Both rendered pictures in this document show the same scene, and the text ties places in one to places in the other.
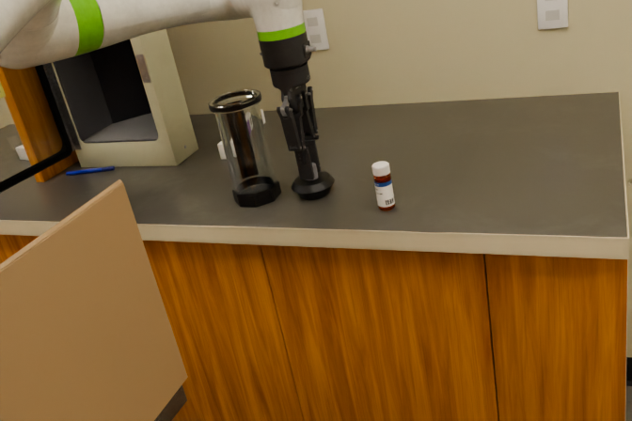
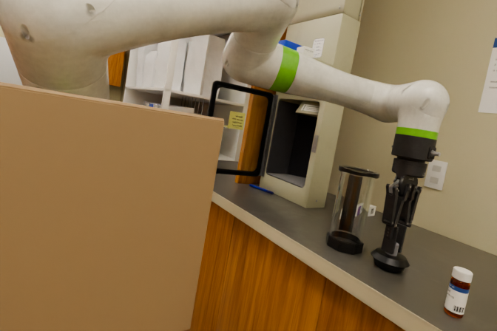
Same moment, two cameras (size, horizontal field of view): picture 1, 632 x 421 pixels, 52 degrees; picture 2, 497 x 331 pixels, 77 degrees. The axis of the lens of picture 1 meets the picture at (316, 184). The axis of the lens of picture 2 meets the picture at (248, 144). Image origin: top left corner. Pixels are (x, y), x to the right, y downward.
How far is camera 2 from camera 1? 0.47 m
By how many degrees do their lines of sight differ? 34
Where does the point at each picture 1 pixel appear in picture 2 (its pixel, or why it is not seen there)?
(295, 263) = (345, 310)
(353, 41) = (463, 192)
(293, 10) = (433, 119)
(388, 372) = not seen: outside the picture
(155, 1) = (336, 79)
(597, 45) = not seen: outside the picture
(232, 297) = (290, 306)
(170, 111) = (318, 175)
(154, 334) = (179, 265)
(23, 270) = (82, 113)
